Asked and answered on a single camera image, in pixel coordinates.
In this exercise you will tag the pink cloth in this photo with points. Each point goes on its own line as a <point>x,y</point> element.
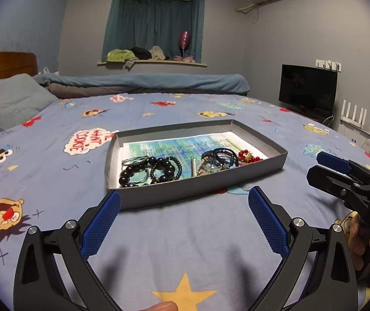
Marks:
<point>185,59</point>

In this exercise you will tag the person's left hand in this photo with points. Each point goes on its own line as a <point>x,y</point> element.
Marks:
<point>162,307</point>

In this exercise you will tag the white router with antennas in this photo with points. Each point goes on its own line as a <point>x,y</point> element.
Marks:
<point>356,129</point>

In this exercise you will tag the gray blanket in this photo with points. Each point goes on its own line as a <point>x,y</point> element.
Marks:
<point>107,92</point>

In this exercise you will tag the wooden headboard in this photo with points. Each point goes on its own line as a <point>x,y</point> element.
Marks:
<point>7,64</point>

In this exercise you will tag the pink balloon on stick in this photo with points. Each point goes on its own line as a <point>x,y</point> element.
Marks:
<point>184,39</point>

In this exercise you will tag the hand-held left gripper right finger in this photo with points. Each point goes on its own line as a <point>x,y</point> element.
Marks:
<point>269,223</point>

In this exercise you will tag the wall hook rack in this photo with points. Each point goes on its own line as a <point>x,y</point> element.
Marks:
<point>327,65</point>

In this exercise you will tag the blue blanket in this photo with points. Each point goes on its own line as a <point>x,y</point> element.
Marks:
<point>139,81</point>

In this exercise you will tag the window sill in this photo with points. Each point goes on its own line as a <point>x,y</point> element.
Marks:
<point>172,62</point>

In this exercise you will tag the thin green bangle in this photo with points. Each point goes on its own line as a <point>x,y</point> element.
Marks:
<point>136,159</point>

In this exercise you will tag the gray hanging cloth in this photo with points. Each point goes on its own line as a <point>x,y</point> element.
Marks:
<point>130,63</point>

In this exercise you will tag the black cloth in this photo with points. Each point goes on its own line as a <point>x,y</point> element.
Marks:
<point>141,52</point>

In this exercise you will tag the cartoon printed bed sheet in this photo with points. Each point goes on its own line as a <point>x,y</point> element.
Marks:
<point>172,249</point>

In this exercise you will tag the blue-gray pillow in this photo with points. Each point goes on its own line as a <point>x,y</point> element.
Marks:
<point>10,103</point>

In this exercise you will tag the gray cardboard tray box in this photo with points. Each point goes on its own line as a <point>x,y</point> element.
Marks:
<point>188,191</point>

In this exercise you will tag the printed paper sheet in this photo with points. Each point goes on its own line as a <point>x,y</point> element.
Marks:
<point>172,145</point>

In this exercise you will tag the person's right hand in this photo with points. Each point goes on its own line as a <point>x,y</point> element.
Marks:
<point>356,243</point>

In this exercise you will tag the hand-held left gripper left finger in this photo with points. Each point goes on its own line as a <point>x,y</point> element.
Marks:
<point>102,223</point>

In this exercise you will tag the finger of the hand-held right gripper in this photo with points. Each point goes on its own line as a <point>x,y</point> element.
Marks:
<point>327,178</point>
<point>332,162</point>

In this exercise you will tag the green cloth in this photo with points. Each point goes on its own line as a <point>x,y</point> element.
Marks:
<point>118,55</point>

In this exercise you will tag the beige cloth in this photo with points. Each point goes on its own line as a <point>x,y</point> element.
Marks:
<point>158,53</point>

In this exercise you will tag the teal curtain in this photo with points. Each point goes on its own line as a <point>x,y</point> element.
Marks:
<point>152,22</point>

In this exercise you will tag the black television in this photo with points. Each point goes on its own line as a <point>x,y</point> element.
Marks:
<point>308,87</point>

